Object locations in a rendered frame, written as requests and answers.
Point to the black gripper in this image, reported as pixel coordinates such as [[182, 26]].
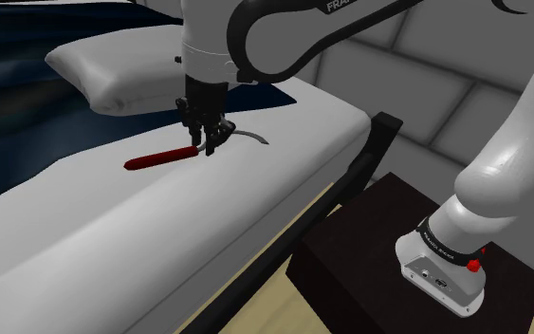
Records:
[[205, 99]]

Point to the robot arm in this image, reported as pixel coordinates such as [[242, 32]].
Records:
[[516, 157]]

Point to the white pillow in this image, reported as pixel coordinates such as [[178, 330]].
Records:
[[123, 74]]

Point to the dark blue blanket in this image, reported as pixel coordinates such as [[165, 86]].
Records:
[[26, 92]]

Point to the dark robot stand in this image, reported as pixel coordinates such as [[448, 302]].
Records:
[[368, 259]]

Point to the bed with black frame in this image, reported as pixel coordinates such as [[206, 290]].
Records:
[[109, 222]]

